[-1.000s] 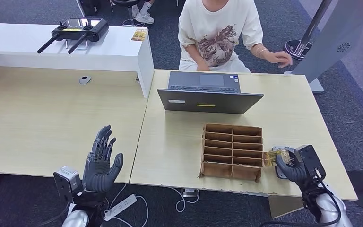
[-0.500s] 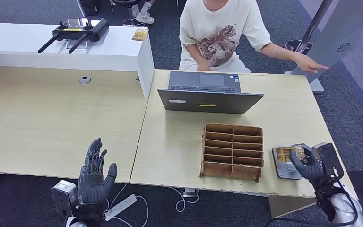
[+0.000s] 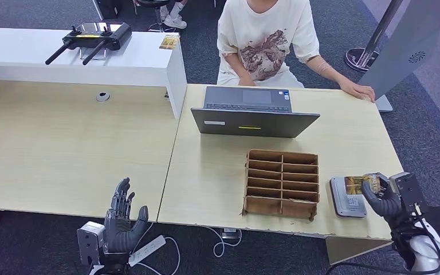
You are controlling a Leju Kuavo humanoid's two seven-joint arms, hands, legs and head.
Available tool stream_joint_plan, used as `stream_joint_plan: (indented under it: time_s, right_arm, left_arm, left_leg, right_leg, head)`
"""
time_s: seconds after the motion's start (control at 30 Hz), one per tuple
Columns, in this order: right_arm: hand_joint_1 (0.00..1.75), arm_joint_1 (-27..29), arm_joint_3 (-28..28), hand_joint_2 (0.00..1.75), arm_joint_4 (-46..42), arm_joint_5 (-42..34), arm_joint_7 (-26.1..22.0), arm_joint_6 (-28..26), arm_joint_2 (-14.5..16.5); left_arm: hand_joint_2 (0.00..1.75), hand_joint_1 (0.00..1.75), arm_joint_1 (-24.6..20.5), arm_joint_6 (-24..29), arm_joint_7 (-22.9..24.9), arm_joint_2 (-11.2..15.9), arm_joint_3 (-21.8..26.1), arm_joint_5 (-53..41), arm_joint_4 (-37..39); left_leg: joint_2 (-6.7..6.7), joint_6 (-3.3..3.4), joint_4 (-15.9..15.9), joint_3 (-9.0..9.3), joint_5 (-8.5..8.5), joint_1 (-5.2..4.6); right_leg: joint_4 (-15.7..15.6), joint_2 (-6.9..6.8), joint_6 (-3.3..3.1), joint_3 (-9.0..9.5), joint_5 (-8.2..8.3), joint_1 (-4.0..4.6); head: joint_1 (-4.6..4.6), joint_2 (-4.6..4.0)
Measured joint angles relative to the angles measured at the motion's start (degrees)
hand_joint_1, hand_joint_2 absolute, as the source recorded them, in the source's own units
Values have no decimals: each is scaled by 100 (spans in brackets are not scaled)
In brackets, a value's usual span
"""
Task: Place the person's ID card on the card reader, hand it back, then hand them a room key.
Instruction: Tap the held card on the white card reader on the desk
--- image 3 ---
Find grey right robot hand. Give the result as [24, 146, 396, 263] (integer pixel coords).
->
[361, 172, 403, 229]

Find person's left hand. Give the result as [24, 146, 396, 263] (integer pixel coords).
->
[339, 81, 376, 103]

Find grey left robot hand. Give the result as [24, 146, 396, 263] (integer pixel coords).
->
[103, 177, 150, 254]

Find gold hotel card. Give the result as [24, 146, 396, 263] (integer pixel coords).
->
[159, 34, 180, 50]
[344, 174, 382, 196]

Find grey card reader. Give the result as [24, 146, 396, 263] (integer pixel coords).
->
[329, 176, 368, 219]

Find seated background person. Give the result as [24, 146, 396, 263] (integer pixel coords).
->
[159, 0, 188, 30]

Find wooden card organizer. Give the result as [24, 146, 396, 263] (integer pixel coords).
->
[241, 148, 320, 222]

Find white power strip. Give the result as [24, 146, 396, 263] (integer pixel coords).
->
[128, 235, 167, 268]

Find grey laptop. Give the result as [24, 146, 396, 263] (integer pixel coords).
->
[190, 86, 321, 139]

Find grey floor kiosk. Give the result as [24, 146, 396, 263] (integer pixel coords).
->
[357, 0, 440, 113]

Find grey plug adapter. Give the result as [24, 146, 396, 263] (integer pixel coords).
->
[219, 229, 241, 241]

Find white desk shelf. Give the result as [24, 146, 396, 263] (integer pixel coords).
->
[0, 27, 188, 120]

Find chrome chair base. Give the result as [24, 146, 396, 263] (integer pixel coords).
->
[132, 0, 179, 33]

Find black remote controller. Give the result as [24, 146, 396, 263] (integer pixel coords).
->
[44, 21, 133, 66]

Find metal controller stand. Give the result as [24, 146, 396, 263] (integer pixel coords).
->
[78, 47, 108, 61]

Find black case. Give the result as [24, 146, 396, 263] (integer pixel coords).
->
[92, 0, 122, 19]

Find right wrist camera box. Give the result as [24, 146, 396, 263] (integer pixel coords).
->
[388, 171, 429, 216]

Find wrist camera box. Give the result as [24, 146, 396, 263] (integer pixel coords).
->
[388, 171, 429, 216]
[77, 222, 106, 266]

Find metal stanchion post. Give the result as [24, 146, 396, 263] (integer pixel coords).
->
[344, 0, 404, 73]

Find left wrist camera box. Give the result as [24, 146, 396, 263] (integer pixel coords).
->
[77, 222, 106, 266]

